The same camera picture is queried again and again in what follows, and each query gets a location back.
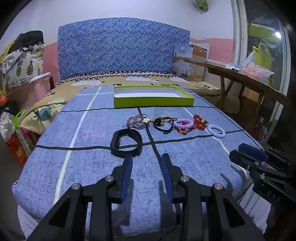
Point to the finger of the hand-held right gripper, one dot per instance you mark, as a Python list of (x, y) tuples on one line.
[(252, 150), (242, 158)]

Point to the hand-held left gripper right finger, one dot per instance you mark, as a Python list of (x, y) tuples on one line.
[(166, 176)]

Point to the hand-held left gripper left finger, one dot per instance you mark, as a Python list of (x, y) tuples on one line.
[(126, 176)]

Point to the black wristband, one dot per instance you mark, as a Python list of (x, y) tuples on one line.
[(120, 153)]

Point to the green shallow cardboard box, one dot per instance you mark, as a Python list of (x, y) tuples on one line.
[(150, 102)]

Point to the blue grey blanket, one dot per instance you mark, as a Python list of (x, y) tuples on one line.
[(92, 162)]

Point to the wooden table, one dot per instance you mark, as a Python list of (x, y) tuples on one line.
[(242, 77)]

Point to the white orange plastic bag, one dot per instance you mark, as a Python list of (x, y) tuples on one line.
[(255, 69)]

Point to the small blue white packet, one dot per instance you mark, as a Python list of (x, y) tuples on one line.
[(233, 66)]

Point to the yellow green plastic bag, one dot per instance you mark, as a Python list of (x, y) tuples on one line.
[(262, 54)]

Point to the cardboard box with picture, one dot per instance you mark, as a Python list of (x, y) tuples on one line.
[(194, 60)]

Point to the yellow printed bedsheet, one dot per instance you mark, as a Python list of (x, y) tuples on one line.
[(57, 92)]

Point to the red gift bag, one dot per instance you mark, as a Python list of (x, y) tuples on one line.
[(17, 148)]

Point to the green paper bag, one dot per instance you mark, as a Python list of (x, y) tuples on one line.
[(19, 115)]

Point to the blue floral headboard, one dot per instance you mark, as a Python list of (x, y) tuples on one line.
[(120, 46)]

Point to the pink storage box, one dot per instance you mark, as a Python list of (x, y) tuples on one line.
[(30, 89)]

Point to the orange yellow decoration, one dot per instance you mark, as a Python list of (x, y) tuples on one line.
[(2, 99)]

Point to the pineapple print bag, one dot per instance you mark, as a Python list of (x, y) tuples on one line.
[(25, 67)]

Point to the black bag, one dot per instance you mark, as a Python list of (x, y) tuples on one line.
[(30, 38)]

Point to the white door frame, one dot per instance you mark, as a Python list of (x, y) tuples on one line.
[(239, 34)]

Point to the green wall ornament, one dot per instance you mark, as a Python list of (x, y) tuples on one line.
[(201, 5)]

